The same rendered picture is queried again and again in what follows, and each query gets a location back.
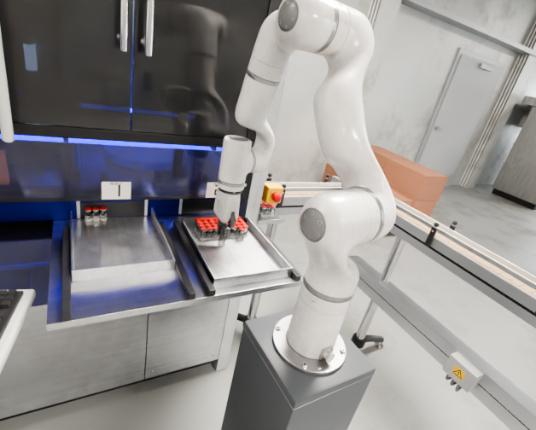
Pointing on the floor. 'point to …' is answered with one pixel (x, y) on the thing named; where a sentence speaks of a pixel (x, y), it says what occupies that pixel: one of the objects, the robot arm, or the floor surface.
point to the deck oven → (531, 159)
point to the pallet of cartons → (406, 180)
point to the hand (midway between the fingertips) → (223, 230)
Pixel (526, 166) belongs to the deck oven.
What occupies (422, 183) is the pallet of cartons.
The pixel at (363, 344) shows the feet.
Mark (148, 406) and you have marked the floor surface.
